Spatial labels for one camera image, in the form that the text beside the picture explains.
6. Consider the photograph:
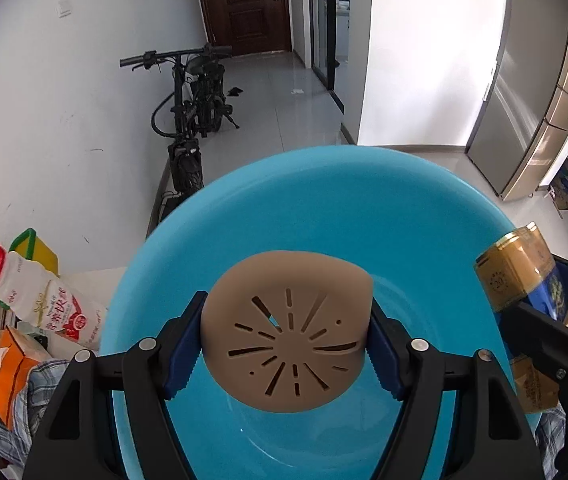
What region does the black electric bike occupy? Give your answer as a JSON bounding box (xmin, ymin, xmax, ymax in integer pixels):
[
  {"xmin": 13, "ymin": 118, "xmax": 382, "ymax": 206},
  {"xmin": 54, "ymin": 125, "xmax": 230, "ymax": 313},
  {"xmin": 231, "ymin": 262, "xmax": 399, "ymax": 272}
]
[{"xmin": 119, "ymin": 45, "xmax": 239, "ymax": 198}]

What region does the tan silicone drain cover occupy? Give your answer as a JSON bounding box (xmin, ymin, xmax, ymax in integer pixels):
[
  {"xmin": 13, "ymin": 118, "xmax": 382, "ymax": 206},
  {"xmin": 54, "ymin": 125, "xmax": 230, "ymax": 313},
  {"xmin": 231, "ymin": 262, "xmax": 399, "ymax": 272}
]
[{"xmin": 200, "ymin": 250, "xmax": 375, "ymax": 413}]

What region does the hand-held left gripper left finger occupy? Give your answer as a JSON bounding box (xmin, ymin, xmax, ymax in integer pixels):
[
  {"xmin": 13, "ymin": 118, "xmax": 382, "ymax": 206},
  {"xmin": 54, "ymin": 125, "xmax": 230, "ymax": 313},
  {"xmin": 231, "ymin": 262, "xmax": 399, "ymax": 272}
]
[{"xmin": 23, "ymin": 290, "xmax": 209, "ymax": 480}]

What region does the dark brown wooden door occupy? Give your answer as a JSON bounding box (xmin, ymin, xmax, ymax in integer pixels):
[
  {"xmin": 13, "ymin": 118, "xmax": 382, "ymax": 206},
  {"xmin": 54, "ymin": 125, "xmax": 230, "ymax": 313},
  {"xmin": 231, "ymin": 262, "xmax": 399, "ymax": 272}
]
[{"xmin": 193, "ymin": 0, "xmax": 292, "ymax": 57}]

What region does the black framed glass door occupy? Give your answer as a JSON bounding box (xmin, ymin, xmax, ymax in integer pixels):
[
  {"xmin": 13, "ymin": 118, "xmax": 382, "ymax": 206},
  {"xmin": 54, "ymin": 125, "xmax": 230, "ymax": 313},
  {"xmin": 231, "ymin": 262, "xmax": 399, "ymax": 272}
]
[{"xmin": 309, "ymin": 0, "xmax": 339, "ymax": 93}]

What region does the yellow container green rim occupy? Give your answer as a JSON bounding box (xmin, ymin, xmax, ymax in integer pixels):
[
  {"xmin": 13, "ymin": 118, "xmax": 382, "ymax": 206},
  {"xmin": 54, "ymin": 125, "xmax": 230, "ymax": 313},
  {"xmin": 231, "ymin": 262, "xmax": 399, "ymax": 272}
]
[{"xmin": 9, "ymin": 228, "xmax": 60, "ymax": 277}]

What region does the blue plastic basin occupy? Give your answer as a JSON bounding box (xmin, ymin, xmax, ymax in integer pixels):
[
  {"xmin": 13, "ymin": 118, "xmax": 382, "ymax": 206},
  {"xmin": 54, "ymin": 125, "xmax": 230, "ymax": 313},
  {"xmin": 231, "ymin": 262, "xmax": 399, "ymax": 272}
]
[{"xmin": 100, "ymin": 146, "xmax": 532, "ymax": 480}]

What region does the cardboard box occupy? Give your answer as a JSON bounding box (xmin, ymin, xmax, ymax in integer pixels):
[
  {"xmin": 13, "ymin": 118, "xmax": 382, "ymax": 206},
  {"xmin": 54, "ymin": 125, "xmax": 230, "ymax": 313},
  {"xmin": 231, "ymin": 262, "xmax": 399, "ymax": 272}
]
[{"xmin": 548, "ymin": 160, "xmax": 568, "ymax": 211}]

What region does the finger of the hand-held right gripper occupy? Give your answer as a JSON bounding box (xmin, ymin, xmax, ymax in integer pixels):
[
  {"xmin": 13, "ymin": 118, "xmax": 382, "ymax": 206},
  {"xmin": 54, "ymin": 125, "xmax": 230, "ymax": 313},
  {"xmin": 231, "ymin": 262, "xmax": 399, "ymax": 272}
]
[{"xmin": 500, "ymin": 302, "xmax": 568, "ymax": 397}]

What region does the silver refrigerator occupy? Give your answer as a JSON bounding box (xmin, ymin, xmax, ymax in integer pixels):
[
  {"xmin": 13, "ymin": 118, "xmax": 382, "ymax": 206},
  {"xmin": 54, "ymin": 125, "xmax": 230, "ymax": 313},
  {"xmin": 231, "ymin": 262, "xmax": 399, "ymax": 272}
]
[{"xmin": 466, "ymin": 0, "xmax": 568, "ymax": 203}]

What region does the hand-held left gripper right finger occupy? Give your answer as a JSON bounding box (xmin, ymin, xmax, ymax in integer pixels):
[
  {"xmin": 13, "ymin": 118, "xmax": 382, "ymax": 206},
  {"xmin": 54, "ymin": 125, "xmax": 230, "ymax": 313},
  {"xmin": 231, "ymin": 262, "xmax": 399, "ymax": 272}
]
[{"xmin": 364, "ymin": 297, "xmax": 547, "ymax": 480}]

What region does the orange tissue pack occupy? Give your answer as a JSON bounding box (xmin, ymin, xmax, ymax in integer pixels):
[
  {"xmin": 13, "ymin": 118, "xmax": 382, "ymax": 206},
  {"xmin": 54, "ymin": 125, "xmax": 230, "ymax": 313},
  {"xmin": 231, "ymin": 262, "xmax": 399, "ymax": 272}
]
[{"xmin": 0, "ymin": 325, "xmax": 65, "ymax": 431}]

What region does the white milk bottle red cap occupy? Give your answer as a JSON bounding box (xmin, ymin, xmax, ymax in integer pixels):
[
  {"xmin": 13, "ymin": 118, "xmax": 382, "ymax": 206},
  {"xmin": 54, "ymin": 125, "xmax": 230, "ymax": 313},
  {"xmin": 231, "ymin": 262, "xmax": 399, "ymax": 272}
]
[{"xmin": 0, "ymin": 241, "xmax": 110, "ymax": 351}]

